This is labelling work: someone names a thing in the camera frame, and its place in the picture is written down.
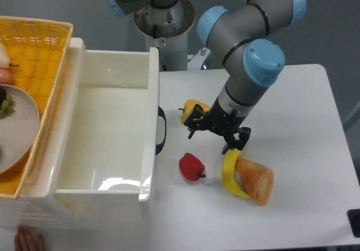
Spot white plastic bin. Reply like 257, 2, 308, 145
1, 38, 161, 228

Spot yellow woven basket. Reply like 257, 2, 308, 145
1, 16, 73, 199

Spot black object at table edge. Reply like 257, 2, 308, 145
347, 209, 360, 238

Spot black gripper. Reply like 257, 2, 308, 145
183, 98, 251, 154

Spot red bell pepper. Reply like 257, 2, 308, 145
178, 153, 206, 181

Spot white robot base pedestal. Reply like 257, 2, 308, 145
134, 0, 210, 71

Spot grey plate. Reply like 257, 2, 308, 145
1, 85, 39, 173

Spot green grapes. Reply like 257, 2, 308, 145
1, 94, 15, 117

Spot person's hand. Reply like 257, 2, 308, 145
13, 224, 46, 251

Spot yellow bell pepper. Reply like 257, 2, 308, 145
179, 99, 210, 124

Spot white pear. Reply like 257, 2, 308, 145
0, 43, 19, 69

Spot yellow banana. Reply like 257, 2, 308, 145
221, 149, 250, 199

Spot dark purple fruit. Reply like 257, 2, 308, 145
0, 85, 7, 106

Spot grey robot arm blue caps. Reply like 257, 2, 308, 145
108, 0, 307, 151

